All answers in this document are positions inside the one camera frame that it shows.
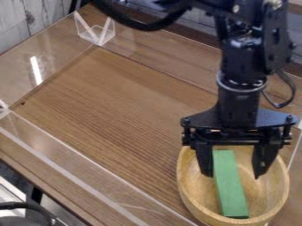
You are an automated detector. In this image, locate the green rectangular block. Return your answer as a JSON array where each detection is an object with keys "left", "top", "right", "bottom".
[{"left": 213, "top": 150, "right": 248, "bottom": 219}]

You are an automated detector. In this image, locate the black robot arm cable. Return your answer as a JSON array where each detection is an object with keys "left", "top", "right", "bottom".
[{"left": 92, "top": 0, "right": 193, "bottom": 32}]

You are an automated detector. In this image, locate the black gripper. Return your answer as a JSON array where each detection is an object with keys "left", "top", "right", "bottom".
[{"left": 180, "top": 80, "right": 296, "bottom": 178}]

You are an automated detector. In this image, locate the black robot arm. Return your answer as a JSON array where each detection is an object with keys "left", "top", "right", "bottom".
[{"left": 157, "top": 0, "right": 296, "bottom": 177}]

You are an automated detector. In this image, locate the clear acrylic enclosure wall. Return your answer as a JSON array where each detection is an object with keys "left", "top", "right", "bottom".
[{"left": 0, "top": 7, "right": 302, "bottom": 226}]

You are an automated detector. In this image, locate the brown wooden bowl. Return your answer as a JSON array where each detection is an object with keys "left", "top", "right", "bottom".
[{"left": 176, "top": 147, "right": 288, "bottom": 226}]

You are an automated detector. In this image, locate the black cable on floor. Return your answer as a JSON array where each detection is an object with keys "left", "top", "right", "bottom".
[{"left": 0, "top": 200, "right": 57, "bottom": 226}]

